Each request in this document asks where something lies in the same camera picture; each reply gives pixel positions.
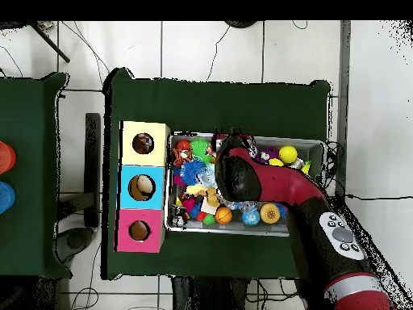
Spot black round base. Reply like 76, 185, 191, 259
224, 20, 258, 29

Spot purple spiky monster toy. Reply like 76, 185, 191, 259
257, 146, 280, 162

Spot orange cup stack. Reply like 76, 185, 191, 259
0, 140, 17, 175

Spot green spiky rubber ball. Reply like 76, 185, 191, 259
189, 138, 215, 165

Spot tiger plush toy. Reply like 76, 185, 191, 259
171, 146, 192, 168

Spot blue cup stack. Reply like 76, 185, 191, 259
0, 181, 16, 215

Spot black power cable with plug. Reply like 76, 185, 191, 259
323, 192, 413, 205

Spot grey floor cable cover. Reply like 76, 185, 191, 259
333, 20, 353, 196

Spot green cloth on side table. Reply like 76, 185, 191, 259
0, 71, 73, 279

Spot wire mesh bin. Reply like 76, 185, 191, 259
164, 131, 327, 239

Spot wooden box with three holes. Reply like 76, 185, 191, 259
114, 119, 171, 253

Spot black rod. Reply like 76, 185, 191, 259
30, 21, 71, 64

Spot plain yellow ball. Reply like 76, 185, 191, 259
278, 145, 298, 165

